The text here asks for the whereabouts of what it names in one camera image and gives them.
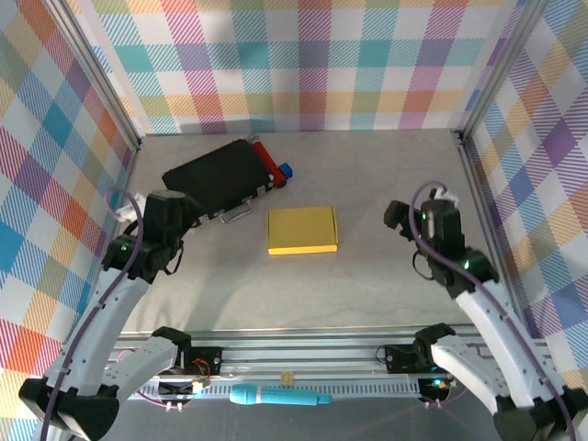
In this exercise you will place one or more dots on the yellow paper box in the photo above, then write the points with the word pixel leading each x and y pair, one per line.
pixel 301 229

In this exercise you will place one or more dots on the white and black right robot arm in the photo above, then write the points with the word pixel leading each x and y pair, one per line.
pixel 487 312

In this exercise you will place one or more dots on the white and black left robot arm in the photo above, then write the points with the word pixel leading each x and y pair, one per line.
pixel 115 303

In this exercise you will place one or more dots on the black hard case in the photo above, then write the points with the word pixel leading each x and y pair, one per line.
pixel 216 177

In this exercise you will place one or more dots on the red cylinder roller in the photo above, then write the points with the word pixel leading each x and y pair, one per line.
pixel 266 158

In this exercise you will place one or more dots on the small blue block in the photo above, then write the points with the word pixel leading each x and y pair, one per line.
pixel 286 170

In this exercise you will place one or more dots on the small tan square tag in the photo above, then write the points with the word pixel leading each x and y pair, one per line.
pixel 287 377

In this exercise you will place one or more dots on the turquoise pen-shaped tool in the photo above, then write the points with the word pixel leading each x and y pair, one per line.
pixel 275 395

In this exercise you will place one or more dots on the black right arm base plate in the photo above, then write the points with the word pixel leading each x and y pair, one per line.
pixel 399 356

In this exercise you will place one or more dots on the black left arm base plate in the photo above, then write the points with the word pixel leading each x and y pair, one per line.
pixel 206 360

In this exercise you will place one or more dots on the aluminium corner post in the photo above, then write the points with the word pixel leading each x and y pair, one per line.
pixel 102 78
pixel 498 69

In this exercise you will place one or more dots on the long aluminium base rail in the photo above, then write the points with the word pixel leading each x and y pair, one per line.
pixel 298 353

